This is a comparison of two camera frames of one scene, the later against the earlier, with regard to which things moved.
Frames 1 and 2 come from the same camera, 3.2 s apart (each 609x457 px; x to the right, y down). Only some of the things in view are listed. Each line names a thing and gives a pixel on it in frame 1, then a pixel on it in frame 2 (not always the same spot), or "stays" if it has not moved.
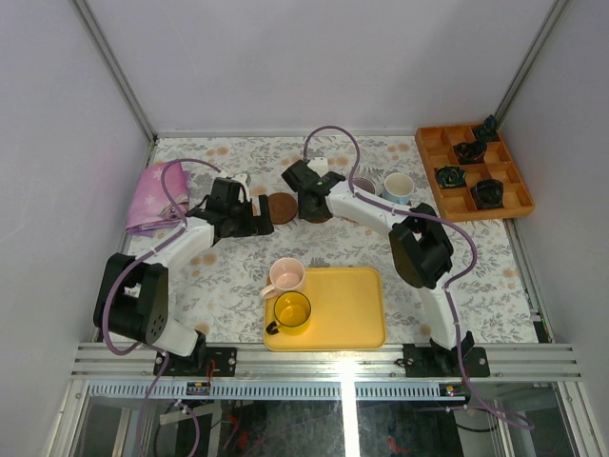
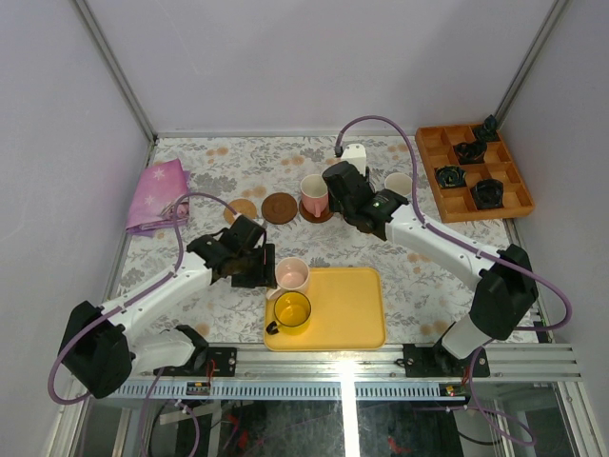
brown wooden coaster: (318, 220) stays
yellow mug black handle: (292, 311) stays
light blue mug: (398, 188) stays
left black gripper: (262, 215) to (257, 275)
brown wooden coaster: (282, 207) stays
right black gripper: (304, 213) to (334, 206)
